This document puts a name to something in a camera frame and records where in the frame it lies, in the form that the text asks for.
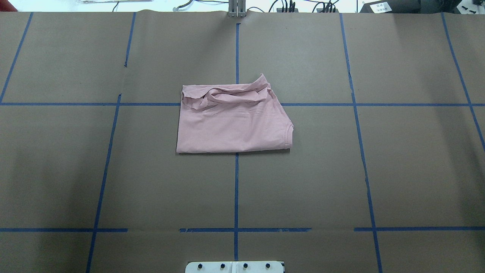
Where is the black power box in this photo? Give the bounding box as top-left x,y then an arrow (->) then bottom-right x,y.
358,0 -> 445,14

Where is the pink t-shirt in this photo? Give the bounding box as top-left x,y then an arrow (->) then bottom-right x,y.
176,74 -> 294,154

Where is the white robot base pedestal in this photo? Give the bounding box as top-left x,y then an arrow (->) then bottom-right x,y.
185,260 -> 285,273

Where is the aluminium frame post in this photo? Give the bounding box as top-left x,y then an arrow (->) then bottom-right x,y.
227,0 -> 247,18

